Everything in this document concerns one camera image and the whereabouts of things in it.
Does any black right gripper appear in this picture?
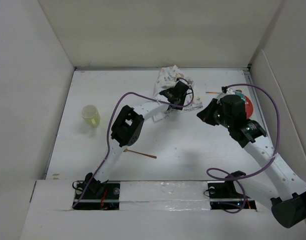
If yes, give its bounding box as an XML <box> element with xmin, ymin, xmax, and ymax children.
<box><xmin>196</xmin><ymin>97</ymin><xmax>233</xmax><ymax>129</ymax></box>

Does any patterned animal print cloth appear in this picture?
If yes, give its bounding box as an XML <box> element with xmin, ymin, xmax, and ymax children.
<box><xmin>153</xmin><ymin>65</ymin><xmax>203</xmax><ymax>123</ymax></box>

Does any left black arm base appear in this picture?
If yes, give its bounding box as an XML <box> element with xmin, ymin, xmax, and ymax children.
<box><xmin>72</xmin><ymin>172</ymin><xmax>120</xmax><ymax>211</ymax></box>

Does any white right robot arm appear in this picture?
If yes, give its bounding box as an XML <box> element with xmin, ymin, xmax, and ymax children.
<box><xmin>197</xmin><ymin>94</ymin><xmax>306</xmax><ymax>229</ymax></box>

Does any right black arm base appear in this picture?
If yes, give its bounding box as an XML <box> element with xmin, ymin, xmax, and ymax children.
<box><xmin>203</xmin><ymin>167</ymin><xmax>257</xmax><ymax>214</ymax></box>

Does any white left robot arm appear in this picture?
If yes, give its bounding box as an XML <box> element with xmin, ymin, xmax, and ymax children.
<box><xmin>83</xmin><ymin>77</ymin><xmax>194</xmax><ymax>198</ymax></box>

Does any copper spoon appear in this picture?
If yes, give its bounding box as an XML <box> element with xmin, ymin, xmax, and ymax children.
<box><xmin>205</xmin><ymin>89</ymin><xmax>243</xmax><ymax>95</ymax></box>

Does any red and teal plate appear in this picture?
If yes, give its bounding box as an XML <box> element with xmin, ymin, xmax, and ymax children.
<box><xmin>234</xmin><ymin>89</ymin><xmax>254</xmax><ymax>119</ymax></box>

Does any copper fork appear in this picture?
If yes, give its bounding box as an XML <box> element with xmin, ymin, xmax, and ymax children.
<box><xmin>124</xmin><ymin>148</ymin><xmax>157</xmax><ymax>159</ymax></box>

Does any yellow translucent mug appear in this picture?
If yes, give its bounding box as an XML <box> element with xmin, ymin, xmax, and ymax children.
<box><xmin>81</xmin><ymin>105</ymin><xmax>100</xmax><ymax>128</ymax></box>

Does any metal table edge rail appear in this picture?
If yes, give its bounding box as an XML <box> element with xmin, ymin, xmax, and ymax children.
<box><xmin>74</xmin><ymin>66</ymin><xmax>250</xmax><ymax>71</ymax></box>

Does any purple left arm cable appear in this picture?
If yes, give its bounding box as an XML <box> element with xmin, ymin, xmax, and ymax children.
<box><xmin>73</xmin><ymin>77</ymin><xmax>195</xmax><ymax>208</ymax></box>

